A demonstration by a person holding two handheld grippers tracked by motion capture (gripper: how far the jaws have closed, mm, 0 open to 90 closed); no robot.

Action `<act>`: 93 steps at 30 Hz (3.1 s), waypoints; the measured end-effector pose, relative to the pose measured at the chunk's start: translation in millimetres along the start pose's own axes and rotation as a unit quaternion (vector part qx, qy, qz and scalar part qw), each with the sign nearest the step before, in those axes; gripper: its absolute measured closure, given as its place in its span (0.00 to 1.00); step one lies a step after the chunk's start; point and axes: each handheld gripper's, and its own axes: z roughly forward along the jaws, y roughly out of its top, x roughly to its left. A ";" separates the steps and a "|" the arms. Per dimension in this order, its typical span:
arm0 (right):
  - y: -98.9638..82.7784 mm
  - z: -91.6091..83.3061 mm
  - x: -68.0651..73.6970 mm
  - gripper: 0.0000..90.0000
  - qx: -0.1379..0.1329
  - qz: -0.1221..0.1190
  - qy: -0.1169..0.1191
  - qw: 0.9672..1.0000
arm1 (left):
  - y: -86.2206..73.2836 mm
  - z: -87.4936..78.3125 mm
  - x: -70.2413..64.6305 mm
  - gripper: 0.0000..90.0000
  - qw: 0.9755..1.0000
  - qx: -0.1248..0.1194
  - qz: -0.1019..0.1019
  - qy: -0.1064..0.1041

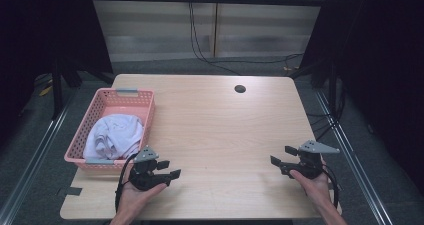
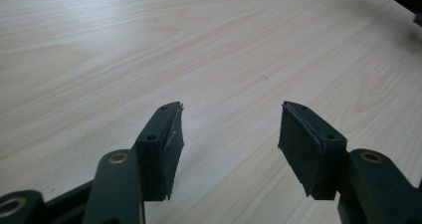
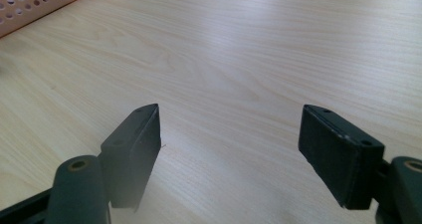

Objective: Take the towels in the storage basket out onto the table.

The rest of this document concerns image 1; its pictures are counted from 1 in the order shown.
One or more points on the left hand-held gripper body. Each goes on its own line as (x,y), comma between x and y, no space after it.
(146,180)

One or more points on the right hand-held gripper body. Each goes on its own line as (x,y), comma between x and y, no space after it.
(308,166)

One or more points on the white printed towel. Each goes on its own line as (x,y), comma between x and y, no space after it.
(113,136)

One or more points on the pink plastic basket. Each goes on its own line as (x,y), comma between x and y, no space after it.
(110,103)

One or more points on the person's right hand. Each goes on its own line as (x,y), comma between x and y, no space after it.
(316,188)

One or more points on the person's left hand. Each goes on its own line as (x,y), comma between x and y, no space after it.
(133,201)

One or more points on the black tape strip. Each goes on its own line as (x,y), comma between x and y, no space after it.
(330,186)
(71,191)

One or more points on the black curtain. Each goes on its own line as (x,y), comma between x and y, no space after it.
(40,28)
(383,68)

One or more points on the black stand leg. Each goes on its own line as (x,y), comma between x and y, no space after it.
(56,91)

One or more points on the metal floor rail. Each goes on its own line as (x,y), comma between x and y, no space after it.
(30,158)
(360,171)

